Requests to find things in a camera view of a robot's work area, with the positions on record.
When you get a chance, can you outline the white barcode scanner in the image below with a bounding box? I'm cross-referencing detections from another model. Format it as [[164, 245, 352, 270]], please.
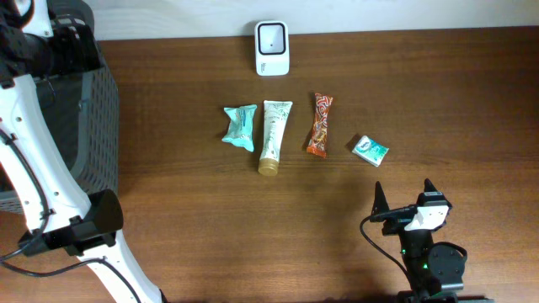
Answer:
[[254, 20, 291, 77]]

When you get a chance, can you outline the teal snack packet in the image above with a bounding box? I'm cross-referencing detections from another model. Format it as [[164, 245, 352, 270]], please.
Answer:
[[221, 104, 257, 152]]

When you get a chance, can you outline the dark grey plastic basket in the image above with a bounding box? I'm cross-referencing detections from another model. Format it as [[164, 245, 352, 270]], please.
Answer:
[[0, 0, 120, 215]]

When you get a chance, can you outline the red chocolate bar wrapper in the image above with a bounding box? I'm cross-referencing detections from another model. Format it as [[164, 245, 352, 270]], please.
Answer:
[[307, 93, 334, 158]]

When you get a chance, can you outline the white tube with gold cap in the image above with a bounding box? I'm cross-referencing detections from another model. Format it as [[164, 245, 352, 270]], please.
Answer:
[[258, 100, 293, 177]]

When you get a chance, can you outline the teal Kleenex tissue pack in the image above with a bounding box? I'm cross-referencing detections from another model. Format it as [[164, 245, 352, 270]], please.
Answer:
[[352, 136, 389, 167]]

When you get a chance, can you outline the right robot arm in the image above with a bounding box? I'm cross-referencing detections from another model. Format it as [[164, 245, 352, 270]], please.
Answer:
[[360, 179, 491, 303]]

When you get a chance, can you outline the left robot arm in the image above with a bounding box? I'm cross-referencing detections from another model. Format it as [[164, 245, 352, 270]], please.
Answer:
[[1, 0, 165, 302]]

